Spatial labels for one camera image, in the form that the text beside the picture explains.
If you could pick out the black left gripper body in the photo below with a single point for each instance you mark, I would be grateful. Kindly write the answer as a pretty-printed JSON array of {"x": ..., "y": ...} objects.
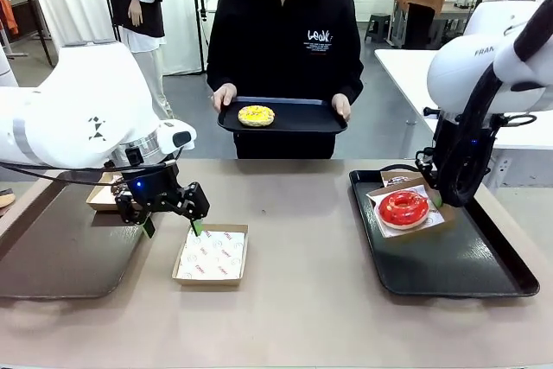
[{"x": 151, "y": 189}]

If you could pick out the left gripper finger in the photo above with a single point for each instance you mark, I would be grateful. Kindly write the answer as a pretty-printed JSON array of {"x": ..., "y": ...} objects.
[
  {"x": 129, "y": 211},
  {"x": 196, "y": 205}
]

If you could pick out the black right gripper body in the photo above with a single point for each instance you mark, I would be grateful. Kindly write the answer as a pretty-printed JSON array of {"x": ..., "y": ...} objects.
[{"x": 441, "y": 148}]

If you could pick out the brown paper food box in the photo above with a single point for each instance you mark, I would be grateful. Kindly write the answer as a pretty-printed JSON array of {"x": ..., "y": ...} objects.
[
  {"x": 418, "y": 176},
  {"x": 207, "y": 282},
  {"x": 449, "y": 213},
  {"x": 97, "y": 203}
]

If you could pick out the chocolate sprinkled donut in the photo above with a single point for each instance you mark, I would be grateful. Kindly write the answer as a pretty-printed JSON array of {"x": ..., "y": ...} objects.
[{"x": 117, "y": 189}]

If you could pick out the red glazed donut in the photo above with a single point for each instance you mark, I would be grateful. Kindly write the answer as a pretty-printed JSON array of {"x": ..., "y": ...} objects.
[{"x": 404, "y": 213}]

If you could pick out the yellow sprinkled donut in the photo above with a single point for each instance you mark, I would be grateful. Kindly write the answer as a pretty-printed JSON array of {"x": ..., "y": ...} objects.
[{"x": 256, "y": 116}]

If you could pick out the black serving tray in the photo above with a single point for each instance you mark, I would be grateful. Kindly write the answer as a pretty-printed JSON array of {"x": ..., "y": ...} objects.
[{"x": 302, "y": 120}]

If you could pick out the person's right forearm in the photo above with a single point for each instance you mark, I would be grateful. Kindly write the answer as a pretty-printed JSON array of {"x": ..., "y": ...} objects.
[{"x": 218, "y": 75}]

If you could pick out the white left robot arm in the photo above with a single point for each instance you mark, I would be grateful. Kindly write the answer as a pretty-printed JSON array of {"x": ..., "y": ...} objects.
[{"x": 65, "y": 105}]

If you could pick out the person's left forearm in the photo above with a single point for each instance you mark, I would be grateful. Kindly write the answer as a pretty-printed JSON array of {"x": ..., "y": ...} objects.
[{"x": 350, "y": 79}]

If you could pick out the black rectangular tray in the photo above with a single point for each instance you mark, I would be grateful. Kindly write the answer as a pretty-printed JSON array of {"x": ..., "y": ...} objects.
[{"x": 453, "y": 265}]

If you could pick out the dark rectangular tray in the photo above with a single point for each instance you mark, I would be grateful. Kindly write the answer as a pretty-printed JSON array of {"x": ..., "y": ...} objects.
[{"x": 65, "y": 256}]

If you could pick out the person's left hand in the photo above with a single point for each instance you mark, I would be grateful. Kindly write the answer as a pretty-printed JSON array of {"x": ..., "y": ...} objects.
[{"x": 342, "y": 105}]

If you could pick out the person's right hand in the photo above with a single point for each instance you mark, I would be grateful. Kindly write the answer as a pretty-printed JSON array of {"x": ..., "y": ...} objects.
[{"x": 224, "y": 94}]

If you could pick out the large white table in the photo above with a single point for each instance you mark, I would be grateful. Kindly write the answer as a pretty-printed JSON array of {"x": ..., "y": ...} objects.
[{"x": 406, "y": 71}]

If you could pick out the grey plastic stool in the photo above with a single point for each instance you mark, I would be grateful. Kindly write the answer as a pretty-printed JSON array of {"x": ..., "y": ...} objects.
[{"x": 378, "y": 27}]

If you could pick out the black light stand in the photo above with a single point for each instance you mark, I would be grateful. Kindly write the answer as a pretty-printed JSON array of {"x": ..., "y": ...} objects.
[{"x": 201, "y": 12}]

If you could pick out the person in black clothes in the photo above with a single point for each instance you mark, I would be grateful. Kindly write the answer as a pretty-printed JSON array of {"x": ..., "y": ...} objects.
[{"x": 281, "y": 40}]

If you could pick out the white backdrop curtain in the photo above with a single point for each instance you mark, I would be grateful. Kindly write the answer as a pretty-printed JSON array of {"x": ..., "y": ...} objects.
[{"x": 73, "y": 10}]

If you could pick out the orange hanging garment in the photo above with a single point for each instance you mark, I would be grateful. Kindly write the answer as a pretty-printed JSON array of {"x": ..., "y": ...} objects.
[{"x": 8, "y": 10}]

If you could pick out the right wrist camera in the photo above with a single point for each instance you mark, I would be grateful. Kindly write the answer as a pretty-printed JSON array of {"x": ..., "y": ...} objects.
[{"x": 425, "y": 160}]

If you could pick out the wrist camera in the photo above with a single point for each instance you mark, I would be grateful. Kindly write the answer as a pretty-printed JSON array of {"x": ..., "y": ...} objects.
[
  {"x": 425, "y": 160},
  {"x": 134, "y": 156}
]

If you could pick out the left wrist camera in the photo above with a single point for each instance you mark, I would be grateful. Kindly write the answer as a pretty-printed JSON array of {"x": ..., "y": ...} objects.
[{"x": 134, "y": 156}]

